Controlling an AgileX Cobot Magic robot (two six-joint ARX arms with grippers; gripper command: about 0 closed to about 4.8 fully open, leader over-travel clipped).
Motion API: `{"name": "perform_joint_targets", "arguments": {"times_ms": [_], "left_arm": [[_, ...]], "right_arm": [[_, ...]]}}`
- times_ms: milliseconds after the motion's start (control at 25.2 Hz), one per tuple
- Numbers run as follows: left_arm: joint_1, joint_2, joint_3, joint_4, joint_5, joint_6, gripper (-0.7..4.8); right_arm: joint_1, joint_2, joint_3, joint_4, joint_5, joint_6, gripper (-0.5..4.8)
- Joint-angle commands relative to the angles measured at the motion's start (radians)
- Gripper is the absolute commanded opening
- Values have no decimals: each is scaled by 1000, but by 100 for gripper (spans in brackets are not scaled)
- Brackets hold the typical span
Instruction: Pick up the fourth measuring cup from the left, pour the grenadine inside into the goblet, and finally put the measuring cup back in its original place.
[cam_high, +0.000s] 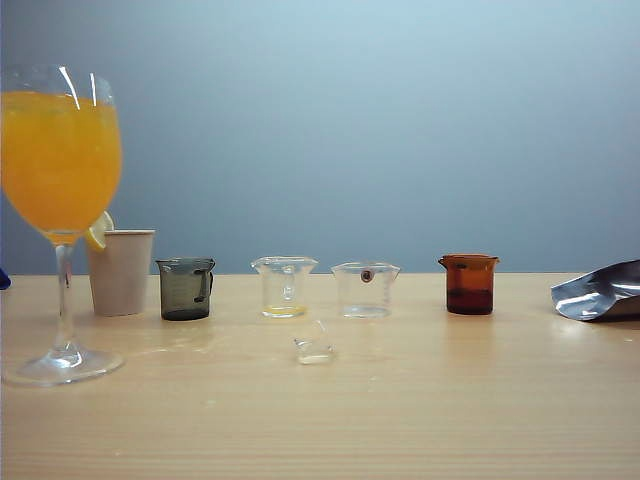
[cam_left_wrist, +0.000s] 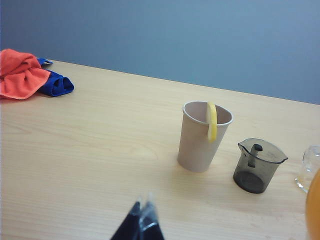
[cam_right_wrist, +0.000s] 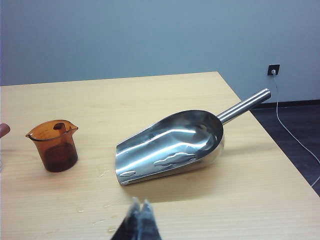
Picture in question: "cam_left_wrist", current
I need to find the yellow lemon slice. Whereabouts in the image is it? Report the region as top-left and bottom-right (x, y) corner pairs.
(206, 101), (218, 144)

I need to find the large stemmed wine glass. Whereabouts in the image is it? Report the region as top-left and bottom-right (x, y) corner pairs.
(305, 167), (320, 240)

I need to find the blue cloth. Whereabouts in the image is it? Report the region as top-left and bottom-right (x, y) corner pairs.
(36, 57), (75, 98)

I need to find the beige paper cup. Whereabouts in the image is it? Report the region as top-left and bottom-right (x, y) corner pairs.
(176, 100), (234, 174)

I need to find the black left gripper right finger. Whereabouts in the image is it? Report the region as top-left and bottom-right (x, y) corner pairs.
(138, 191), (166, 240)

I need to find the dark smoked measuring cup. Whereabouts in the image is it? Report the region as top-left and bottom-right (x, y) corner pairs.
(232, 137), (289, 195)

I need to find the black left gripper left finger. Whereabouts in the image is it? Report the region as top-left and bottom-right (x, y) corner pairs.
(109, 195), (142, 240)

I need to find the clear measuring cup yellow residue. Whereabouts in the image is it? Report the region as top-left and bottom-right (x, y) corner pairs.
(294, 144), (320, 194)

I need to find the orange cloth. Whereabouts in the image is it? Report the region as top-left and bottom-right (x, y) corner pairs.
(0, 48), (51, 101)

